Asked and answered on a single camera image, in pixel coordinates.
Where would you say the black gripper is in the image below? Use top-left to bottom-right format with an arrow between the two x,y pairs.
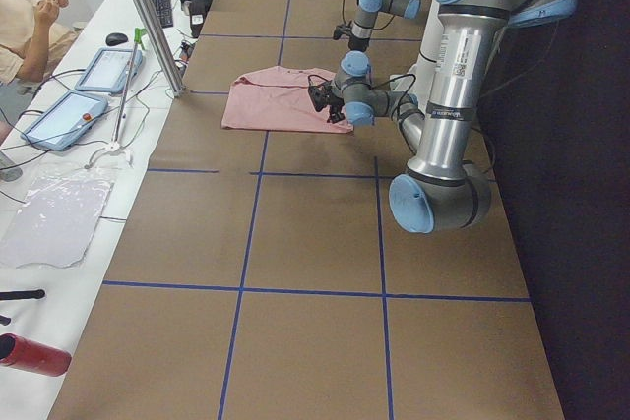
327,92 -> 345,123

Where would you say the pink Snoopy t-shirt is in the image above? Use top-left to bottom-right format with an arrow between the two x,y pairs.
221,66 -> 353,134

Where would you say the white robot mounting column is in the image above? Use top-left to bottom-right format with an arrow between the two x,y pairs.
408,0 -> 444,106

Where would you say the black power box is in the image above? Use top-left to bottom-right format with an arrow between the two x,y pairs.
182,0 -> 213,38

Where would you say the black keyboard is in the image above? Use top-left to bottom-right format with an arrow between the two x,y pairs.
152,0 -> 173,28

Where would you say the metal reacher grabber tool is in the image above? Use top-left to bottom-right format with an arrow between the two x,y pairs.
84,28 -> 147,169

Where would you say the far teach pendant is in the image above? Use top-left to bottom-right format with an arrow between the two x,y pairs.
75,47 -> 143,93

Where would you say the teach pendant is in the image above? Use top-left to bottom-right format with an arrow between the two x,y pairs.
21,90 -> 108,151
75,47 -> 143,93

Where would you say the black computer mouse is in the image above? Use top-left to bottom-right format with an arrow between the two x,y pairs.
105,32 -> 129,46

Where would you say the near teach pendant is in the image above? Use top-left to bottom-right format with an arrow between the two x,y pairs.
21,90 -> 108,151

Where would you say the clear plastic bag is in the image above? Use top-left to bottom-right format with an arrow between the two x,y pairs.
1,163 -> 119,269

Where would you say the seated person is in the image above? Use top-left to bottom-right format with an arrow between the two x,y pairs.
0,0 -> 83,182

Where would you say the red bottle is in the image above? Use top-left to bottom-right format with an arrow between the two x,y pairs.
1,333 -> 72,377

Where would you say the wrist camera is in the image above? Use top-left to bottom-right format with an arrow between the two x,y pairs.
333,24 -> 351,40
308,81 -> 333,112

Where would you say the aluminium frame post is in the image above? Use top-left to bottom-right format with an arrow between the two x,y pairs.
133,0 -> 184,97

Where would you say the black handle bar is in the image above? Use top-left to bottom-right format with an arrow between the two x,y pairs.
0,289 -> 45,301

